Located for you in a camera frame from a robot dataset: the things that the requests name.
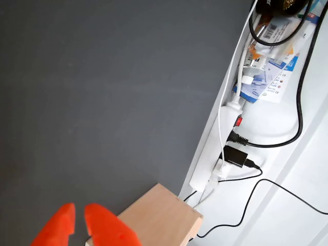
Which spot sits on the wooden box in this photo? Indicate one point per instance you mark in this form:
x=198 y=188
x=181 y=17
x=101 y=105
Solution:
x=159 y=212

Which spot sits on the black round device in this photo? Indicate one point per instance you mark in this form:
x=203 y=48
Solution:
x=276 y=6

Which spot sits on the white power strip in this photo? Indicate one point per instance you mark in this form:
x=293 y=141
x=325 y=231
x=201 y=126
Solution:
x=225 y=120

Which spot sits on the white USB plug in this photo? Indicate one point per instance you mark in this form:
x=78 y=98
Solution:
x=222 y=171

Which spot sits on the white package with barcode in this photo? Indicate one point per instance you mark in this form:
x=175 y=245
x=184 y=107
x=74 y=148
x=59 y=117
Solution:
x=275 y=28

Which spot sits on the black USB charger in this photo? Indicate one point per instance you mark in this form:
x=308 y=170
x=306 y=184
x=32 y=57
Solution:
x=234 y=156

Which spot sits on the blue and white leaflet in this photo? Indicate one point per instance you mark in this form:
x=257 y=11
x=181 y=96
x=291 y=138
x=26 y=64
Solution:
x=271 y=82

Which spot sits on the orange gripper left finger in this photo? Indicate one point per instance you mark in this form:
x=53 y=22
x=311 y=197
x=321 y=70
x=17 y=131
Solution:
x=60 y=225

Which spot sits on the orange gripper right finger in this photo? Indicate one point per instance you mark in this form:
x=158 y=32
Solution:
x=110 y=228

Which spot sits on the dark grey mat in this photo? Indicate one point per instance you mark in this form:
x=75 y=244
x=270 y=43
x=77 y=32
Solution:
x=102 y=102

